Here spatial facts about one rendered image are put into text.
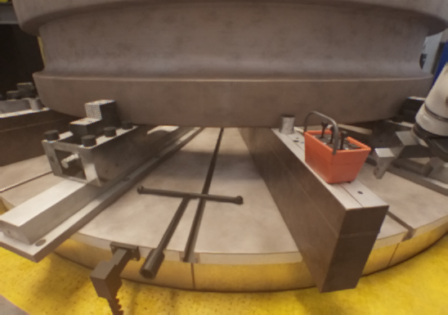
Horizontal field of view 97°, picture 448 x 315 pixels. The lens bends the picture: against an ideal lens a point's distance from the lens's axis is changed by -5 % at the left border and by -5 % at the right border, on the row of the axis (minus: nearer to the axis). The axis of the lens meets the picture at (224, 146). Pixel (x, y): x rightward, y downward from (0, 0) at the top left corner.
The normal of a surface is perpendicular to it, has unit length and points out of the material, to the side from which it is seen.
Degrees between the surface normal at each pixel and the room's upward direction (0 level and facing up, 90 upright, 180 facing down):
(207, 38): 90
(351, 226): 90
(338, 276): 90
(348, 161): 97
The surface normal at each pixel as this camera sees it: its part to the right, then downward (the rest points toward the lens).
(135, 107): -0.25, 0.38
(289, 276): 0.07, 0.39
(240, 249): 0.00, -0.92
